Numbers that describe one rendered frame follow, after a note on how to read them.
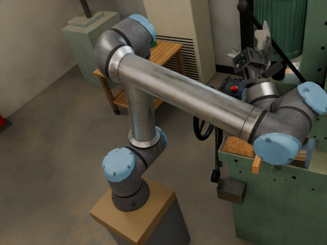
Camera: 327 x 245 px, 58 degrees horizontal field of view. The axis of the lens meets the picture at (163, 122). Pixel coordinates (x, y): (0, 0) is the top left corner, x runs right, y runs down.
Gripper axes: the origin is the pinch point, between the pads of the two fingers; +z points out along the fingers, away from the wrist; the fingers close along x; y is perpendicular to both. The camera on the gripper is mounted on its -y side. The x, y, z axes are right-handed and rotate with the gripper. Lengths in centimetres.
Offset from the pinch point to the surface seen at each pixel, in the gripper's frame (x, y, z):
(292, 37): -6.9, -12.3, -3.0
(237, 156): 29.3, -11.8, -33.5
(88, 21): 187, -8, 157
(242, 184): 49, -31, -42
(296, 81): 6.2, -28.3, -9.9
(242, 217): 74, -51, -55
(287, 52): -2.5, -14.1, -5.5
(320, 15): -17.7, -11.6, -2.9
